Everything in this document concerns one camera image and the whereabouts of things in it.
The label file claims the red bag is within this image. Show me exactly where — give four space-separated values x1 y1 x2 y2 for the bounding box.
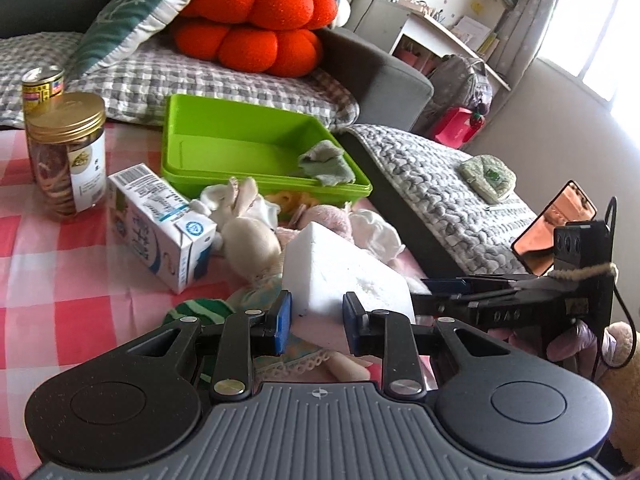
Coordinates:
432 107 485 148

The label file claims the grey patterned quilt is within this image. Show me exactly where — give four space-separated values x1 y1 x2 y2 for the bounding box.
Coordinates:
334 124 537 278

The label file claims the white baby sock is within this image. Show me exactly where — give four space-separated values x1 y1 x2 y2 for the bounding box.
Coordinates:
348 209 406 263

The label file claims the grey fabric sofa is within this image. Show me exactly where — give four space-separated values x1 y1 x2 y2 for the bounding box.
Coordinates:
0 0 435 134

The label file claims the white blue milk carton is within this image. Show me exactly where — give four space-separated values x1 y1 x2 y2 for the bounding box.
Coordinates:
107 164 217 294

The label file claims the smartphone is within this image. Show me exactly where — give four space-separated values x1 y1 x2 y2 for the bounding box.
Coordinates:
511 180 597 276

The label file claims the grey checkered sofa cover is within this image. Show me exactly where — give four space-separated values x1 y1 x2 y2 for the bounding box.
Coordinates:
1 32 359 129

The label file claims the green striped watermelon plush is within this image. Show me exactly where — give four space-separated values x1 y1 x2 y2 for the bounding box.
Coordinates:
163 298 233 326

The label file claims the right hand purple glove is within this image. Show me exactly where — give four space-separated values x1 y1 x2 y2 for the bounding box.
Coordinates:
488 321 630 382

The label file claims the green white throw pillow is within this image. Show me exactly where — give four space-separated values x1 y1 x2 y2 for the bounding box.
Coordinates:
68 0 191 76

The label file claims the gold lid cookie jar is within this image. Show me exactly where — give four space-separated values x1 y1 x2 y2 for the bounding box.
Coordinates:
26 92 106 219

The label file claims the green quilted pouch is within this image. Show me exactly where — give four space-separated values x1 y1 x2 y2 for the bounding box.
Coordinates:
457 155 516 205

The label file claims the pink plush toy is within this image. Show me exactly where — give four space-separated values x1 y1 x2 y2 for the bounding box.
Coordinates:
276 204 354 248

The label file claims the green plastic bin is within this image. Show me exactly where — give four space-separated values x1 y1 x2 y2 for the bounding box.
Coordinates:
160 94 373 205

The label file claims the green grey wash cloth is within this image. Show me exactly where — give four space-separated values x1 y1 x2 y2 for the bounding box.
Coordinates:
298 140 356 186

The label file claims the orange pumpkin cushion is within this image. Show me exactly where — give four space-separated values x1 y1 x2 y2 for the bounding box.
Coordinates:
169 0 338 78

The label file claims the bunny doll blue dress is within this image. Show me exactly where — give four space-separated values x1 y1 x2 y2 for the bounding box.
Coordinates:
190 177 372 382

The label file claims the white bookshelf desk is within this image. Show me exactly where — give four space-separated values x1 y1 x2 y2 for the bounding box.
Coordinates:
344 0 532 94

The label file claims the white foam block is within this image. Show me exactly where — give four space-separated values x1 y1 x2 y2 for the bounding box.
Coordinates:
282 222 414 347

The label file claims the tin can with label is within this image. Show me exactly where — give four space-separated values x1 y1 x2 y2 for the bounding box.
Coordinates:
22 64 65 116

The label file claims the pink checkered tablecloth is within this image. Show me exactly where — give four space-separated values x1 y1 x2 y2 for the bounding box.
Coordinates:
1 130 245 479

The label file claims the grey backpack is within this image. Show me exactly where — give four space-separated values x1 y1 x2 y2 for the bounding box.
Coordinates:
412 54 494 136

